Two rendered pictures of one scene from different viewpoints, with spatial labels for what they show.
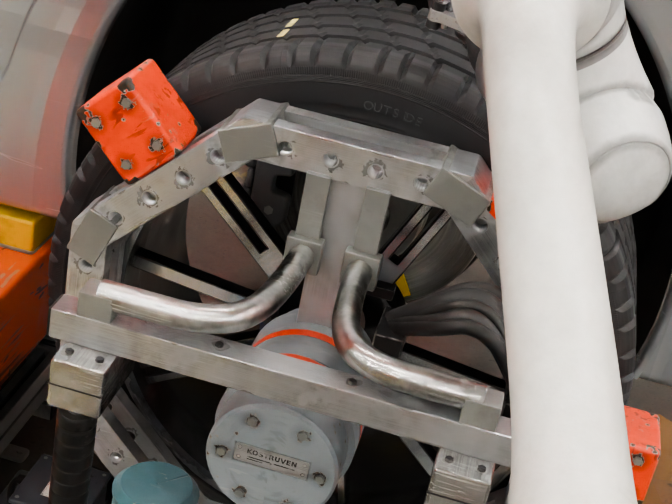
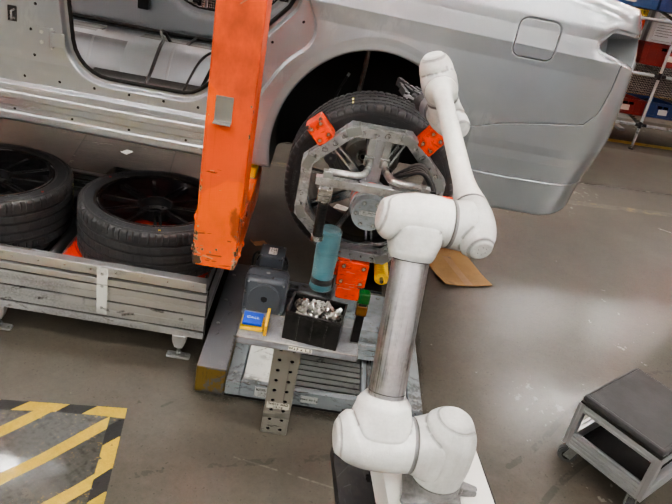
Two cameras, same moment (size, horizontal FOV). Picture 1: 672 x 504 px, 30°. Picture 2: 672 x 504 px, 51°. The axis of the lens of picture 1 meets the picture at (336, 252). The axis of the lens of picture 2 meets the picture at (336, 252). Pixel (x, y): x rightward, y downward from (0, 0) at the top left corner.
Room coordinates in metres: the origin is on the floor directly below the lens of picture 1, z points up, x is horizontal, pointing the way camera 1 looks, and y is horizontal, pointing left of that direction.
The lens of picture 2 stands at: (-1.29, 0.52, 1.90)
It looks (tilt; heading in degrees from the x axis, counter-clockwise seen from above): 28 degrees down; 350
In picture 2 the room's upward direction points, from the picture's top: 11 degrees clockwise
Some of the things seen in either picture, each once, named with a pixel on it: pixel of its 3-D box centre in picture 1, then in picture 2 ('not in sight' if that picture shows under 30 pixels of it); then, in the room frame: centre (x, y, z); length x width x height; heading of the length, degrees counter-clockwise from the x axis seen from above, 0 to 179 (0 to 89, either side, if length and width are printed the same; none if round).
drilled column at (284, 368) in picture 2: not in sight; (281, 382); (0.75, 0.25, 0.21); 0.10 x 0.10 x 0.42; 83
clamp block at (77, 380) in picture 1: (94, 362); (325, 190); (0.93, 0.19, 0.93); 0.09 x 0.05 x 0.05; 173
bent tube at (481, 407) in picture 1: (423, 300); (406, 168); (0.98, -0.09, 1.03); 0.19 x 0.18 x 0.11; 173
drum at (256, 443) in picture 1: (297, 405); (368, 203); (1.05, 0.01, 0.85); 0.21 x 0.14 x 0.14; 173
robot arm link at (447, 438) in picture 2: not in sight; (443, 445); (0.11, -0.14, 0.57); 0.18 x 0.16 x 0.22; 89
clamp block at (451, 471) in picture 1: (462, 468); not in sight; (0.89, -0.15, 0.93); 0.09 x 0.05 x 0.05; 173
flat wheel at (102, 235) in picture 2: not in sight; (155, 222); (1.57, 0.83, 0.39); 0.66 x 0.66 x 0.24
